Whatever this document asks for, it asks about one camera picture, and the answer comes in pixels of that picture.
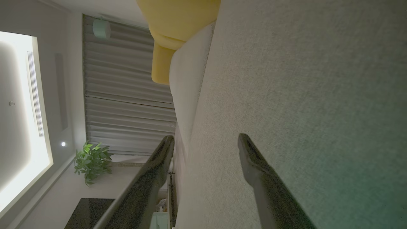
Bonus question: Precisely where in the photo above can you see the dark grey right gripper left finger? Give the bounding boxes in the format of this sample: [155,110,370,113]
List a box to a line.
[94,135,175,229]

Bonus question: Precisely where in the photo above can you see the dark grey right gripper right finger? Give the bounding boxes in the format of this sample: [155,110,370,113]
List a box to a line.
[238,133,317,229]

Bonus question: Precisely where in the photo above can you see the pale green cabinet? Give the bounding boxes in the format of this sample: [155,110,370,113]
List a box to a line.
[149,212,170,229]

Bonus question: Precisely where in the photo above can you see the black flat screen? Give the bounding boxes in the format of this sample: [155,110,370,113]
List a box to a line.
[64,198,115,229]

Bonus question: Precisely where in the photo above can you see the green leafy potted plant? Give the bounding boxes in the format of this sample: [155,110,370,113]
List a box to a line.
[74,141,113,186]

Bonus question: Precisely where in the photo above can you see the grey pleated curtain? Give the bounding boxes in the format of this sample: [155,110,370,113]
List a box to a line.
[83,14,177,156]

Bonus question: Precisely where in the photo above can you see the grey fabric sofa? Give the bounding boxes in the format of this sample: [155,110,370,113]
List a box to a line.
[169,0,407,229]

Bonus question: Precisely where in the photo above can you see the pale green round lamp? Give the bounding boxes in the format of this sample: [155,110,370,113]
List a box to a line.
[93,18,111,39]

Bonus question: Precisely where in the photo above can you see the large yellow cushion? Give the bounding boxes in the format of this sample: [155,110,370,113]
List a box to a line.
[137,0,221,50]

